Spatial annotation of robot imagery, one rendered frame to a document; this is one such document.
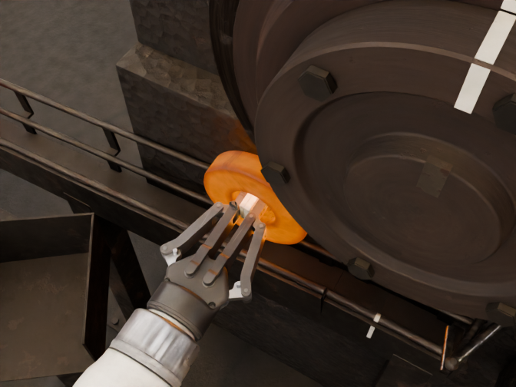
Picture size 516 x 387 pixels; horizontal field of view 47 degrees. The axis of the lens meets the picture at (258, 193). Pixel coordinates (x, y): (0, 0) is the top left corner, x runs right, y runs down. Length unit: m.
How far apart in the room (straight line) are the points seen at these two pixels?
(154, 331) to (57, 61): 1.68
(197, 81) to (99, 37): 1.47
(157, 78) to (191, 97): 0.06
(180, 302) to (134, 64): 0.37
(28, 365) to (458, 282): 0.67
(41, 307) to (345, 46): 0.75
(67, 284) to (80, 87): 1.21
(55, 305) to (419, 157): 0.72
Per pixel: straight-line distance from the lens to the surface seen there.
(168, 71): 0.87
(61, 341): 0.97
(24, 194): 1.90
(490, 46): 0.35
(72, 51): 2.27
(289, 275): 0.85
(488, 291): 0.51
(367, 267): 0.53
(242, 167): 0.72
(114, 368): 0.66
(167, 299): 0.68
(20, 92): 1.15
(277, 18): 0.45
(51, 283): 1.02
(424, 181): 0.40
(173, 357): 0.66
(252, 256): 0.71
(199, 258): 0.71
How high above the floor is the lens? 1.47
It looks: 56 degrees down
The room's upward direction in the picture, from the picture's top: straight up
